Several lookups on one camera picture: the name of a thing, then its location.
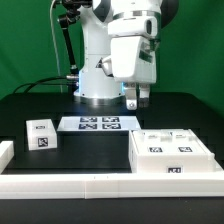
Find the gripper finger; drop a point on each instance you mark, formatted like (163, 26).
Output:
(130, 95)
(144, 94)

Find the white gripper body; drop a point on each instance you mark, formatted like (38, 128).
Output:
(132, 48)

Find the white cabinet door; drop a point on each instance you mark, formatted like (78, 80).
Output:
(151, 141)
(185, 141)

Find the white cabinet body box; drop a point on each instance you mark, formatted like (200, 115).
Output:
(168, 162)

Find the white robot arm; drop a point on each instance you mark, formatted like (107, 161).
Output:
(94, 86)

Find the white cabinet top block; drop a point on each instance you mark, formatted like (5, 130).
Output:
(41, 134)

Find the white U-shaped obstacle fence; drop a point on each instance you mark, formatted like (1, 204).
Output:
(107, 185)

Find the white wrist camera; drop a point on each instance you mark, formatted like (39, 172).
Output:
(106, 64)

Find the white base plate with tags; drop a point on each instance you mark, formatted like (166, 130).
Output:
(98, 123)

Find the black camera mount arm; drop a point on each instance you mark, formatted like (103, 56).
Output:
(71, 16)

